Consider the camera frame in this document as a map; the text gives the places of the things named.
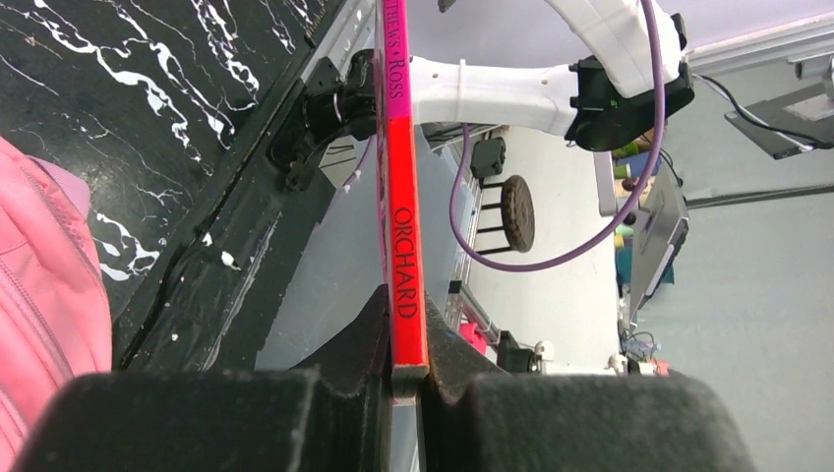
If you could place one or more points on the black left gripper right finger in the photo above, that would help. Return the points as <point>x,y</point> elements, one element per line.
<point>476,417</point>

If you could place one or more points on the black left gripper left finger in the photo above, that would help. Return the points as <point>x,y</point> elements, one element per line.
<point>331,412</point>

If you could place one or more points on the blue storey house book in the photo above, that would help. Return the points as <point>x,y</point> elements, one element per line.
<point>404,215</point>

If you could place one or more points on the pink student backpack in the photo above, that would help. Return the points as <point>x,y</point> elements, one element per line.
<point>55,313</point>

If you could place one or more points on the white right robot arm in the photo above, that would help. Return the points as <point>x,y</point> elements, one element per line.
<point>635,75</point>

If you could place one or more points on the round black stool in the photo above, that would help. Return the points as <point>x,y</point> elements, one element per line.
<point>517,215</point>

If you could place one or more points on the grey laptop on stand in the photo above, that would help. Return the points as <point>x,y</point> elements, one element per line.
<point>659,233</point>

